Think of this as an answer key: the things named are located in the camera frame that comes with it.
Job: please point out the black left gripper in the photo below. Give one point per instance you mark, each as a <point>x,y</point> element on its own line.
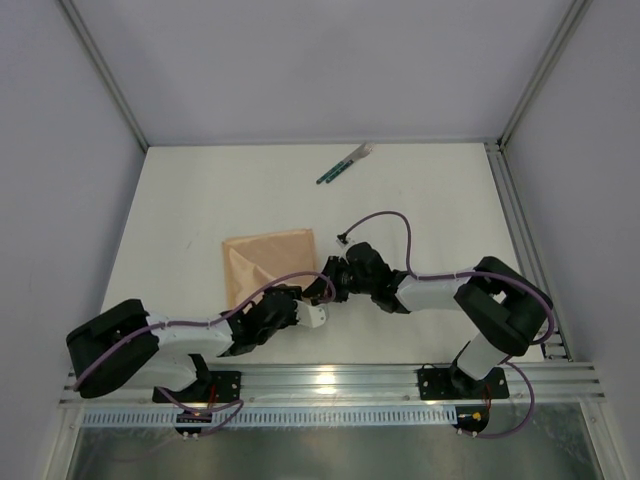
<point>282,305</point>

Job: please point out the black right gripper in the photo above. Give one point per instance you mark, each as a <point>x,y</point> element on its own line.
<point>332,279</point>

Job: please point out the peach satin napkin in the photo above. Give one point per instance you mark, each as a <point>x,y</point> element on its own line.
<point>252,261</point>

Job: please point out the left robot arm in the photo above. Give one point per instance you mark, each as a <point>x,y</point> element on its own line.
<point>128,343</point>

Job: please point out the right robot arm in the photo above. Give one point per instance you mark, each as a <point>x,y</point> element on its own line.
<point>506,309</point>

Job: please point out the left controller board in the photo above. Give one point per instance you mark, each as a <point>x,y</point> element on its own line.
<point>190,425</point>

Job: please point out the controller board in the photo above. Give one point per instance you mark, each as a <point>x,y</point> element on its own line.
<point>470,421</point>
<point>190,425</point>

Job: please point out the right controller board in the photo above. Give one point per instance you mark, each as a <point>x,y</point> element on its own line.
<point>470,421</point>

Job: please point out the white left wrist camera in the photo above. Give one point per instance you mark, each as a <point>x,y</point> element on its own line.
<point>311,316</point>

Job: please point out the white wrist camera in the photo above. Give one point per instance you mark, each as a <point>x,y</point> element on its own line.
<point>344,243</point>
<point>311,316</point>

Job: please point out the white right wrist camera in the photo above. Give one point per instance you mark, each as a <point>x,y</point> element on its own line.
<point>344,243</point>

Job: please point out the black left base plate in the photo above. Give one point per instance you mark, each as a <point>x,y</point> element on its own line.
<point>210,387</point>

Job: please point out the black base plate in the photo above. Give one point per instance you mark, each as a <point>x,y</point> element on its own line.
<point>210,387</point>
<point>435,382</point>

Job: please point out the green handled knife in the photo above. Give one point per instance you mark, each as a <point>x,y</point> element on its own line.
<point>323,177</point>

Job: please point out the white slotted cable duct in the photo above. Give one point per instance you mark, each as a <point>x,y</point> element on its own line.
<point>287,417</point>

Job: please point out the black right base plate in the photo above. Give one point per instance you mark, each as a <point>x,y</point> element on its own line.
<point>435,382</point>

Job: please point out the right side frame rail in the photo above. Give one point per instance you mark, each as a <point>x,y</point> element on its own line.
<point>555,348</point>

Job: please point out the aluminium frame rail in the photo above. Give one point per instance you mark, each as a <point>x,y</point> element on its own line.
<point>326,385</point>

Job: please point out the left back frame post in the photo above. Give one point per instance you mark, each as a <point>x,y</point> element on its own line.
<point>95,57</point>

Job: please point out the frame post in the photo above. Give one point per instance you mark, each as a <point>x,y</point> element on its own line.
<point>551,55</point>
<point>95,57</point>

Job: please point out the right back frame post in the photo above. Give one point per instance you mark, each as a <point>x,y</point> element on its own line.
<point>551,55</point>

